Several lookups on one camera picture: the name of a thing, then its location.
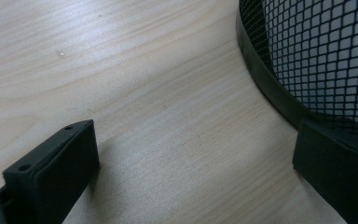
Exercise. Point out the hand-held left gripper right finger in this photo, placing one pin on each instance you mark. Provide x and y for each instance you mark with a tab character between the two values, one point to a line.
335	168

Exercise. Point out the black mesh basket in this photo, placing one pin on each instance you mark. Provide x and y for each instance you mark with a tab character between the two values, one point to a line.
317	53

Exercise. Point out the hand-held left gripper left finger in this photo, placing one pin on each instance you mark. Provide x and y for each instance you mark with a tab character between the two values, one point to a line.
59	174

